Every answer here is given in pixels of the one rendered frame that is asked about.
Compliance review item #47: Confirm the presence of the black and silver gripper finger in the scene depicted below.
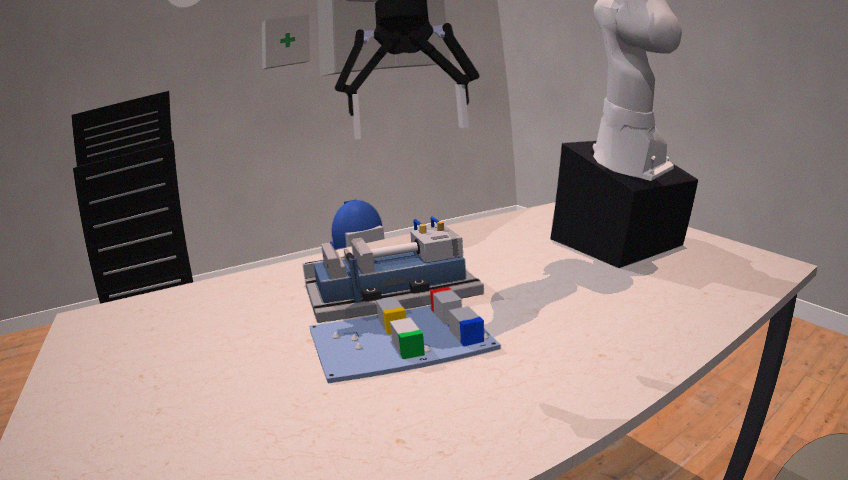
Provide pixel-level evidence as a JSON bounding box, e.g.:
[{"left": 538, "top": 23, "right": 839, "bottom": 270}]
[
  {"left": 409, "top": 23, "right": 480, "bottom": 129},
  {"left": 335, "top": 29, "right": 401, "bottom": 140}
]

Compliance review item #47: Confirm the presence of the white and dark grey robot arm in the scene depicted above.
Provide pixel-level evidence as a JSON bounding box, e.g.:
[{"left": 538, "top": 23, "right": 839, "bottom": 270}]
[{"left": 593, "top": 0, "right": 682, "bottom": 181}]

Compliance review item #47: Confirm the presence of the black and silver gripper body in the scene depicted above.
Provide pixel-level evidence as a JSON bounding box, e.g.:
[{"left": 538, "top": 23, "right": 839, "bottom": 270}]
[{"left": 374, "top": 0, "right": 433, "bottom": 54}]

